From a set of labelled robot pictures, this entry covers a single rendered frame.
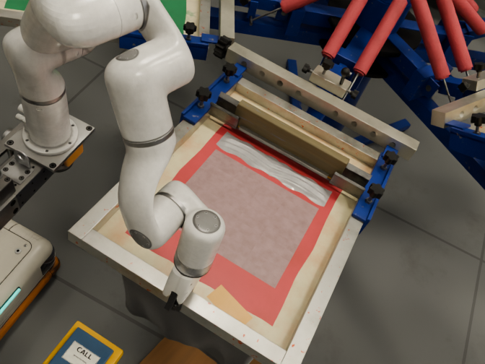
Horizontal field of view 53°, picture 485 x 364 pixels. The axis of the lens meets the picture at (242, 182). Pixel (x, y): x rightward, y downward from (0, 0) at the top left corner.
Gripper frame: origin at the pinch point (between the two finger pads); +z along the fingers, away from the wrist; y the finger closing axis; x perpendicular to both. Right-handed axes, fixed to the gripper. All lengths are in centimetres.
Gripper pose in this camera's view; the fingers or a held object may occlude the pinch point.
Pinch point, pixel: (180, 295)
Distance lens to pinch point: 110.1
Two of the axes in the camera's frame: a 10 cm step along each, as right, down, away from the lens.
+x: 8.5, 5.0, -1.3
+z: -2.5, 6.3, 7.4
